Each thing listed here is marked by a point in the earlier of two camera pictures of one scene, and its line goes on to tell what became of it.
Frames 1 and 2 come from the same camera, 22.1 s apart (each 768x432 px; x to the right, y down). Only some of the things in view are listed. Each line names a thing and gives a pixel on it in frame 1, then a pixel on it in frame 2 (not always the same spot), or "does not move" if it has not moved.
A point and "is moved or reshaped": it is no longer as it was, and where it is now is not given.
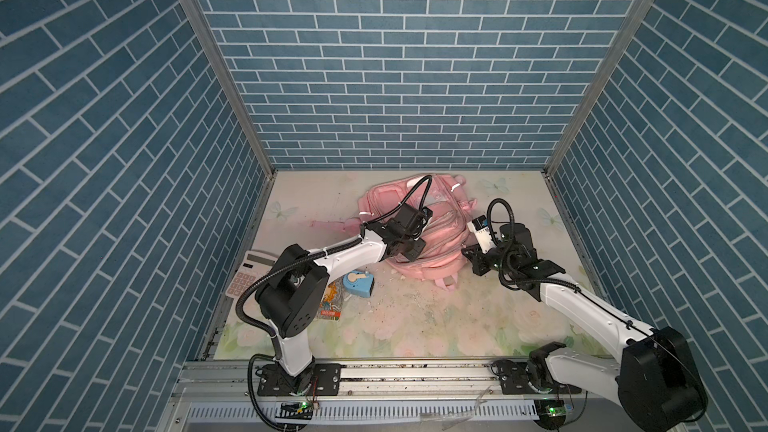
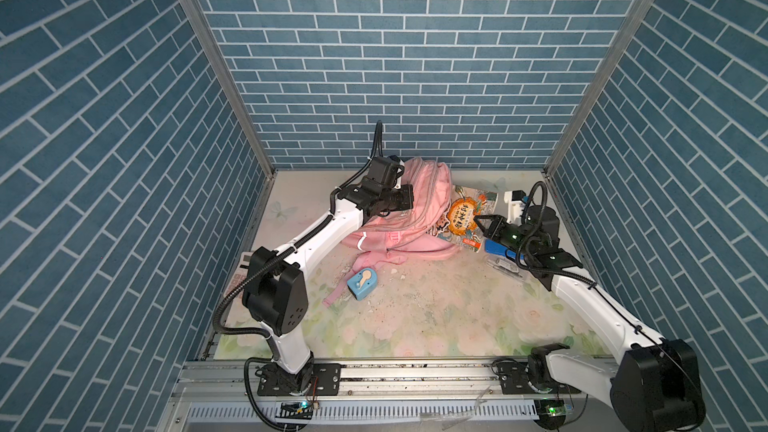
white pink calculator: [254, 266] does not move
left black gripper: [414, 252] to [406, 196]
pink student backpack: [447, 233] is moved or reshaped
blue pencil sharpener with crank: [359, 283] does not move
